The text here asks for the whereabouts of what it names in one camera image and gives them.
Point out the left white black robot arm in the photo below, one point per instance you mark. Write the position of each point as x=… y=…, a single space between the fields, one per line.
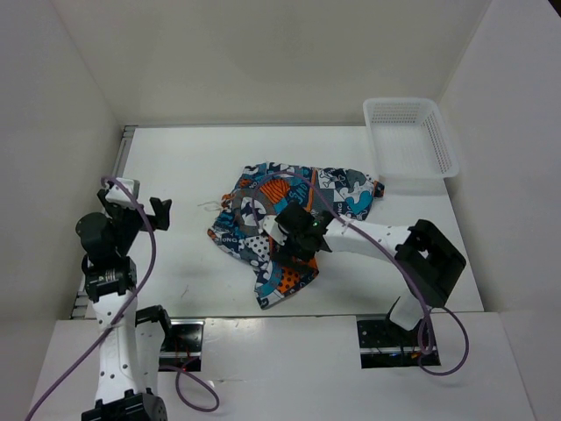
x=130 y=337

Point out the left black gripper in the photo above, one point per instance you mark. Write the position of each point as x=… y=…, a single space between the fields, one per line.
x=135 y=210

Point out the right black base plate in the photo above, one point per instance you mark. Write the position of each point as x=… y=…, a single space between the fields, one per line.
x=383 y=344

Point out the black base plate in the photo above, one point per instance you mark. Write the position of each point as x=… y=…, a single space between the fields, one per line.
x=383 y=344
x=182 y=346

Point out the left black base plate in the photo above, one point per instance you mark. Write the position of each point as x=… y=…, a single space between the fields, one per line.
x=182 y=346

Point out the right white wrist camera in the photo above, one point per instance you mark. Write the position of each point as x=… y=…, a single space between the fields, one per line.
x=272 y=228

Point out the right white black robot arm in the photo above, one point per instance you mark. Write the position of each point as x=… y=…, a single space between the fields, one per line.
x=429 y=263

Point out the colourful patterned shorts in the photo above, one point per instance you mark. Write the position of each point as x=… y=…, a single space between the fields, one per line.
x=267 y=189

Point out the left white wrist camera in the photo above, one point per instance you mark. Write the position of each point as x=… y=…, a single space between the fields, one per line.
x=121 y=190

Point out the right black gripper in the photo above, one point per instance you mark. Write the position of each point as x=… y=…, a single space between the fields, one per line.
x=285 y=253

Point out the white perforated plastic basket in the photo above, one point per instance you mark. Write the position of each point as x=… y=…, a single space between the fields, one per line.
x=409 y=139

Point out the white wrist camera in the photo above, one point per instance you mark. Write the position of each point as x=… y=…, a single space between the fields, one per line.
x=272 y=228
x=121 y=190

